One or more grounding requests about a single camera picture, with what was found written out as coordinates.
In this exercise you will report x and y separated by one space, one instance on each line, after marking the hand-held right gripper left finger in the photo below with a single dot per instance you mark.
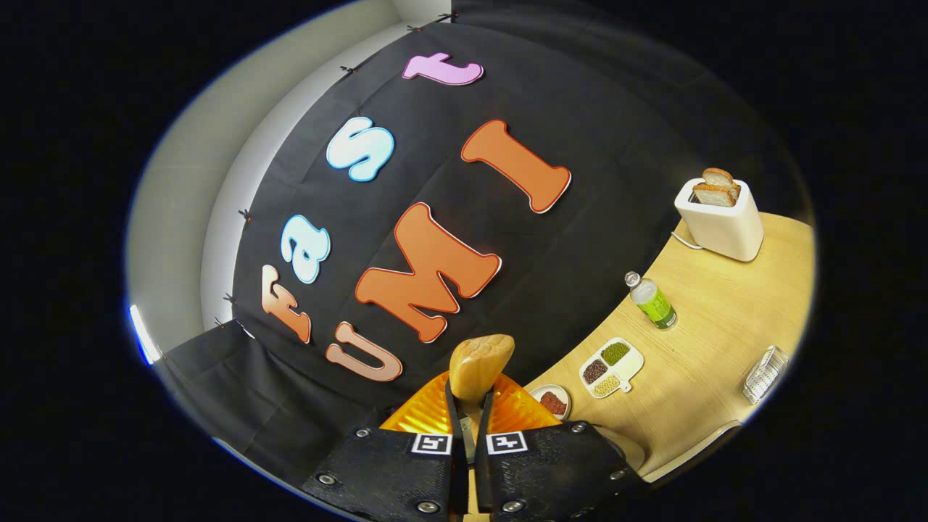
455 464

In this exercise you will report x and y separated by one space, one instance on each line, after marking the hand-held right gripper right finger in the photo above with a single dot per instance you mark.
484 471

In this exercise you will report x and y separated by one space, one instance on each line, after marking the wooden spoon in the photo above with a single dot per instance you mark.
478 366

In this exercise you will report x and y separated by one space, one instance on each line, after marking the round plate of red beans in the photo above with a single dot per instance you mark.
552 401

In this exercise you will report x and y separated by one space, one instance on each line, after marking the white divided bean dish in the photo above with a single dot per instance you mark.
616 354

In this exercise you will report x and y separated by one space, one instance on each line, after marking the green drink bottle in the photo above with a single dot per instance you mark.
656 304

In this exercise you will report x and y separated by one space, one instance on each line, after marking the white toaster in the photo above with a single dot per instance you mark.
725 232

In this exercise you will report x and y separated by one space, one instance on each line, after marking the toasted bread slice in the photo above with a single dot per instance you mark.
721 176
714 196

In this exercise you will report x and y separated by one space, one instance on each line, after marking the black backdrop cloth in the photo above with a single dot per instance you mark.
580 109

